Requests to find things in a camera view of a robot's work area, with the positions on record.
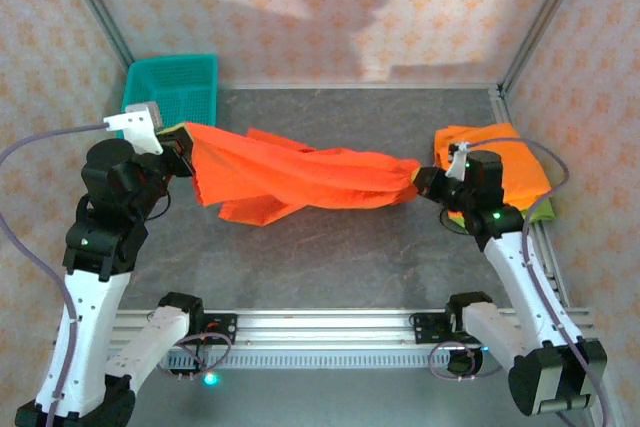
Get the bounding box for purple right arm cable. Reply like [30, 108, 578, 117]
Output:
[459, 136, 612, 427]

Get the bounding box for light orange shorts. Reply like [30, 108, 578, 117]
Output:
[432, 122, 553, 223]

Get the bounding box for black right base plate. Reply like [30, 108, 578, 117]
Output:
[409, 313, 454, 346]

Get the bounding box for grey slotted cable duct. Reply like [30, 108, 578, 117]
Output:
[164, 351, 501, 371]

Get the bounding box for aluminium frame post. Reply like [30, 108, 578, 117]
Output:
[53, 0, 137, 68]
[497, 0, 596, 98]

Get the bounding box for teal plastic basket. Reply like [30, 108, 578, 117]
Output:
[116, 53, 220, 141]

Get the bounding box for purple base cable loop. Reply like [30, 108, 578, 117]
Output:
[428, 340, 501, 381]
[156, 329, 235, 381]

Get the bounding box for lime green shorts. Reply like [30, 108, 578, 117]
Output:
[519, 194, 555, 224]

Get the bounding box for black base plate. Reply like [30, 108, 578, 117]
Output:
[199, 313, 238, 347]
[409, 313, 454, 346]

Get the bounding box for aluminium table edge rail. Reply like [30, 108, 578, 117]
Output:
[219, 77, 501, 94]
[489, 89, 629, 427]

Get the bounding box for grey metal sheet panel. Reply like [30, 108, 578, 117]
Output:
[129, 369, 551, 427]

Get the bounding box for aluminium mounting rail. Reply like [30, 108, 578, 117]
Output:
[107, 309, 597, 349]

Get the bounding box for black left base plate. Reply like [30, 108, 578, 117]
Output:
[199, 313, 238, 347]

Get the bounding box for red-orange shorts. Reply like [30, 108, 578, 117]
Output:
[191, 121, 422, 227]

